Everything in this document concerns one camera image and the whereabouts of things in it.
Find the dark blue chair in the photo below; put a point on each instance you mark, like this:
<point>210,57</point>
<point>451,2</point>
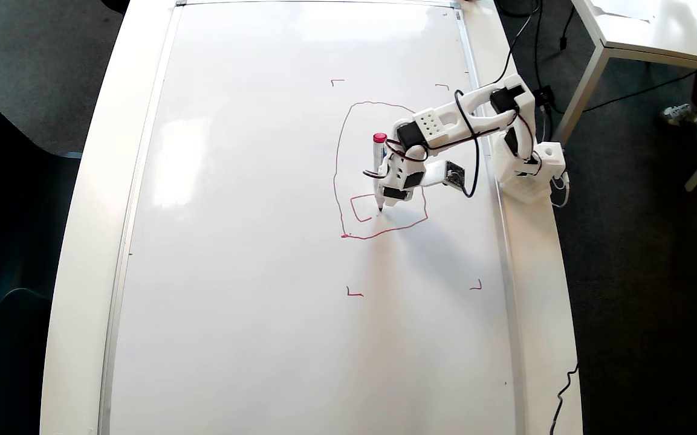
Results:
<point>9,368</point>
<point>115,5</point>
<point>3,205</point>

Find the large whiteboard aluminium frame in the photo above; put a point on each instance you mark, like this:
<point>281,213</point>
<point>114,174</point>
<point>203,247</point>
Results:
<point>251,241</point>

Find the black power adapter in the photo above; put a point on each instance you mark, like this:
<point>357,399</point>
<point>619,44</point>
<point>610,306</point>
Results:
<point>543,95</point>

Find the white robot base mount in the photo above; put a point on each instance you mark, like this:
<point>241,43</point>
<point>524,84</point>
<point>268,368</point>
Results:
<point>526,181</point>

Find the white gripper body black motors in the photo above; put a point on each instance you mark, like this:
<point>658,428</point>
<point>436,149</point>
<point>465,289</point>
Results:
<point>392,193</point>

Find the white marker pen red ends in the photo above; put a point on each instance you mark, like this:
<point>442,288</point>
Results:
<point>379,169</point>

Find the wrist camera on white bracket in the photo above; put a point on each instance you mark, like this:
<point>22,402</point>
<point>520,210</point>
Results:
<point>454,175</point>

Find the white side table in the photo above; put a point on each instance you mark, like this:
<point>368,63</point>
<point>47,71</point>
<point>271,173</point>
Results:
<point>656,30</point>

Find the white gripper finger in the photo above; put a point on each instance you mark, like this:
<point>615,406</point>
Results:
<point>386,196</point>
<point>401,203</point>

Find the grey sneaker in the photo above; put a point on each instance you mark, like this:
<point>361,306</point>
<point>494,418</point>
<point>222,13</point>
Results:
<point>680,113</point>

